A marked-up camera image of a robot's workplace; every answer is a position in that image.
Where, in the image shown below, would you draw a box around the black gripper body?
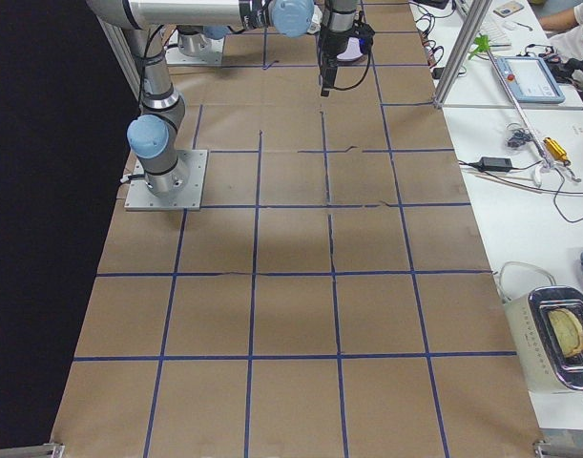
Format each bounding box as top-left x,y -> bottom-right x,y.
318,29 -> 351,87

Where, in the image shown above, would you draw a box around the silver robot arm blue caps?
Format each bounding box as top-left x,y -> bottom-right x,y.
88,1 -> 317,196

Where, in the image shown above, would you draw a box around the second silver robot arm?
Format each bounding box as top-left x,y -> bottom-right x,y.
176,25 -> 231,57

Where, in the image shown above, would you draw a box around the green plastic clip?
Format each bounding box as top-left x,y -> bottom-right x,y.
468,34 -> 490,60

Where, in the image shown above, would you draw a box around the white keyboard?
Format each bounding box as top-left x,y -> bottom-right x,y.
479,14 -> 512,50

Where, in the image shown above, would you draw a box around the wooden chopstick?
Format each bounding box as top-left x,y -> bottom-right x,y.
475,174 -> 543,192

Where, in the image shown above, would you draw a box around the black power adapter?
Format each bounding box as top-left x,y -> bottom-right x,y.
477,156 -> 513,173

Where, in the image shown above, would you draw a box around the smartphone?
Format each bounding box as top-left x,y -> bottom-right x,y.
492,1 -> 524,18

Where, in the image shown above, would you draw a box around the blue teach pendant tablet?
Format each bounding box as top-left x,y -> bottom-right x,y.
494,56 -> 565,104

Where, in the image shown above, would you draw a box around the brown paper table cover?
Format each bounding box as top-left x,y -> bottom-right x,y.
52,1 -> 539,457

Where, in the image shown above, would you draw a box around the long silver reacher stick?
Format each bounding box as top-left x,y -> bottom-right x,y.
486,50 -> 582,183

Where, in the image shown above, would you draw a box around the person in white shirt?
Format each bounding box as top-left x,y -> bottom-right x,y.
539,2 -> 583,92

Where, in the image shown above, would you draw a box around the cream toaster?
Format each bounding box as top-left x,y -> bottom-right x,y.
503,285 -> 583,394

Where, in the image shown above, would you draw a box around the toast slice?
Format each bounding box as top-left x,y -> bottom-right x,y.
548,308 -> 583,358

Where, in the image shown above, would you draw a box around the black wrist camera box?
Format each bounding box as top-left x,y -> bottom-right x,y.
354,22 -> 375,55

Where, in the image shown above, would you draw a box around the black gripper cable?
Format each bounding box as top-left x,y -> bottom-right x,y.
330,9 -> 372,92

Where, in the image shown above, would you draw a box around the aluminium frame post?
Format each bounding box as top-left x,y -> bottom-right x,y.
433,0 -> 490,108

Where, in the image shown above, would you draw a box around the tangled black cable bundle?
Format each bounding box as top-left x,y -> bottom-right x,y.
505,122 -> 533,150

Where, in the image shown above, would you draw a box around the yellow handled tool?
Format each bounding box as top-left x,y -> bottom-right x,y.
543,137 -> 570,165

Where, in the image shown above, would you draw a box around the black cable on desk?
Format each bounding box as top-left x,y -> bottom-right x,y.
458,159 -> 583,224

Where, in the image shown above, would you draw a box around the right corner metal bracket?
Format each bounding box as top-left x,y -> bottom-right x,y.
532,439 -> 583,458

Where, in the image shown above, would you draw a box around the corner metal bracket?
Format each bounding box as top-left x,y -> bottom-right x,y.
0,443 -> 66,458
532,439 -> 583,458

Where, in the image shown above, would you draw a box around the left corner metal bracket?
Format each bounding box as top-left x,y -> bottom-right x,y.
0,443 -> 66,458

